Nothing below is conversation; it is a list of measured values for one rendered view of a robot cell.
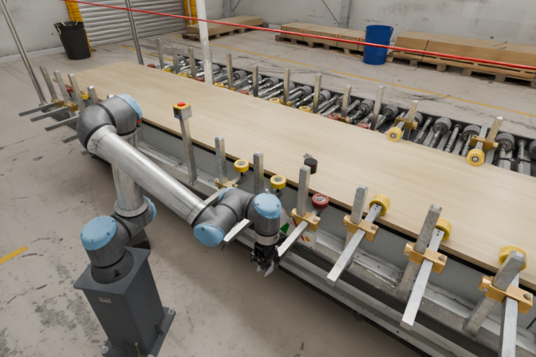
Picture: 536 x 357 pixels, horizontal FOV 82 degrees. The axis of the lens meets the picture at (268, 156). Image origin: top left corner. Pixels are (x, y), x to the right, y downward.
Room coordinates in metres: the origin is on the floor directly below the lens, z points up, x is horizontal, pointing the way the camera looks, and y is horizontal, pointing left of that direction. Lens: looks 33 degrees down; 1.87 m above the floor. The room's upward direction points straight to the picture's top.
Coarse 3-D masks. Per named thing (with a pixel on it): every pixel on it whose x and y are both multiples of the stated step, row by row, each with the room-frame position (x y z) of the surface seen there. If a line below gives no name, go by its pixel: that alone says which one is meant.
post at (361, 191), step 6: (360, 186) 0.91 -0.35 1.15; (366, 186) 0.92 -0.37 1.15; (360, 192) 0.90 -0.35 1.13; (366, 192) 0.91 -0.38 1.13; (354, 198) 0.91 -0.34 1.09; (360, 198) 0.90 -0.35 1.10; (354, 204) 0.91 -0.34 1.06; (360, 204) 0.90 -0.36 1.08; (354, 210) 0.91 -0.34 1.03; (360, 210) 0.89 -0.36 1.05; (354, 216) 0.90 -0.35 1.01; (360, 216) 0.90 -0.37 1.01; (354, 222) 0.90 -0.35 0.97; (348, 234) 0.91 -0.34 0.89; (348, 240) 0.91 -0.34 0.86; (348, 264) 0.89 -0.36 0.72
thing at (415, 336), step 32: (160, 128) 1.99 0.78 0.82; (288, 192) 1.34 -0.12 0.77; (320, 224) 1.21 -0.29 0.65; (288, 256) 1.36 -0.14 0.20; (384, 256) 1.00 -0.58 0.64; (448, 256) 0.87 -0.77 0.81; (320, 288) 1.18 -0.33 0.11; (448, 288) 0.83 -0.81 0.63; (384, 320) 0.95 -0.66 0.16; (416, 352) 0.85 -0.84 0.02; (448, 352) 0.78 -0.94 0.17
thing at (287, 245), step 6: (312, 210) 1.09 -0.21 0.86; (318, 210) 1.09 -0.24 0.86; (306, 222) 1.01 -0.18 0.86; (300, 228) 0.98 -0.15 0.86; (306, 228) 1.00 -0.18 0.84; (294, 234) 0.94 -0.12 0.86; (300, 234) 0.95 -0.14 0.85; (288, 240) 0.91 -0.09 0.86; (294, 240) 0.91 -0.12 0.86; (282, 246) 0.87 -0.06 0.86; (288, 246) 0.87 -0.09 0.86; (282, 252) 0.84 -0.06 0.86
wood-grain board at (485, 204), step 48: (144, 96) 2.41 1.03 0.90; (192, 96) 2.42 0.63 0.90; (240, 96) 2.42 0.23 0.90; (240, 144) 1.64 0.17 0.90; (288, 144) 1.64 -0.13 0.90; (336, 144) 1.64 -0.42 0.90; (384, 144) 1.64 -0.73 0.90; (336, 192) 1.18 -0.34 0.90; (384, 192) 1.18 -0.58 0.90; (432, 192) 1.18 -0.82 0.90; (480, 192) 1.18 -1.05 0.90; (528, 192) 1.18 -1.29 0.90; (480, 240) 0.87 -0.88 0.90; (528, 240) 0.88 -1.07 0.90
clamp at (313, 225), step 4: (292, 212) 1.07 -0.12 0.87; (296, 212) 1.07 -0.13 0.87; (296, 216) 1.05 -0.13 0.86; (300, 216) 1.04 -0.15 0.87; (304, 216) 1.04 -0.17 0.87; (308, 216) 1.04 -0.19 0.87; (312, 216) 1.04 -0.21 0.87; (316, 216) 1.04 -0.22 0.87; (296, 220) 1.05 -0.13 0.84; (300, 220) 1.04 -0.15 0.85; (304, 220) 1.02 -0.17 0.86; (308, 220) 1.02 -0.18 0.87; (312, 220) 1.02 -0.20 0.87; (320, 220) 1.02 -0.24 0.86; (312, 224) 1.00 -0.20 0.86; (316, 224) 0.99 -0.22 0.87; (308, 228) 1.01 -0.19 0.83; (312, 228) 1.00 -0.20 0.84; (316, 228) 1.00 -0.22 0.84
